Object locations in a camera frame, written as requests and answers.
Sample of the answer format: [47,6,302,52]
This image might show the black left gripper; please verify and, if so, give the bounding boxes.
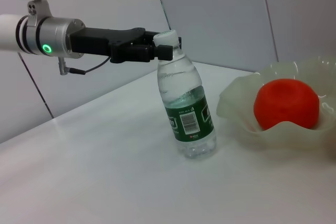
[67,27,183,64]

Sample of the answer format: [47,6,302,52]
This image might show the clear green-label water bottle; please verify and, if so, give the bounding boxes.
[153,29,218,159]

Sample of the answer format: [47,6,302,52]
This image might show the orange fruit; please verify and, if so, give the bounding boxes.
[253,78,321,131]

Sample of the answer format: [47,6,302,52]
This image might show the pale green wavy glass plate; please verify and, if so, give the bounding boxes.
[216,55,336,158]

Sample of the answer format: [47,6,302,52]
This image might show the left arm cable with connector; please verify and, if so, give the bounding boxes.
[57,56,112,76]

